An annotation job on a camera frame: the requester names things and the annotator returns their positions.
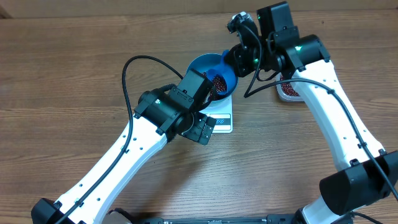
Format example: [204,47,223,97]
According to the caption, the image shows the blue plastic measuring scoop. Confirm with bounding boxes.
[206,50,236,95]

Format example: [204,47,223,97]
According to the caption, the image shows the red adzuki beans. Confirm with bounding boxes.
[208,74,299,101]

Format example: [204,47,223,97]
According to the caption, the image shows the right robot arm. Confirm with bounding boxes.
[225,2,397,223]

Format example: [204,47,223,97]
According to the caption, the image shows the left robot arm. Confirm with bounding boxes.
[31,69,216,223]

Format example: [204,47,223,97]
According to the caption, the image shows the white digital kitchen scale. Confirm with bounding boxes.
[201,95,233,134]

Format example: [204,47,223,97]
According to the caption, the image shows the blue metal bowl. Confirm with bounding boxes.
[187,54,238,98]

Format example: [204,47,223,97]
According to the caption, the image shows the clear plastic container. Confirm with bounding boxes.
[275,83,303,103]

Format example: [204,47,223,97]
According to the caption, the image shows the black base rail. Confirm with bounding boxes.
[105,207,354,224]

